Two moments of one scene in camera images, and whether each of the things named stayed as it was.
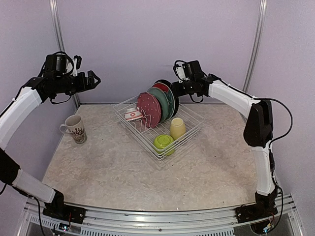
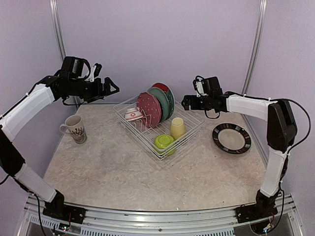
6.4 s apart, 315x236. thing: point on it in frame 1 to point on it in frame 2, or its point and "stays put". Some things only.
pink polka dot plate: [150, 107] stays put
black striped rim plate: [176, 99] to [232, 138]
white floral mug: [74, 126] stays put
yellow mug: [177, 128] stays put
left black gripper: [83, 86] to [98, 93]
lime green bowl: [164, 144] stays put
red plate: [164, 86] stays put
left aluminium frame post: [56, 22] stays put
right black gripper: [178, 90] to [194, 104]
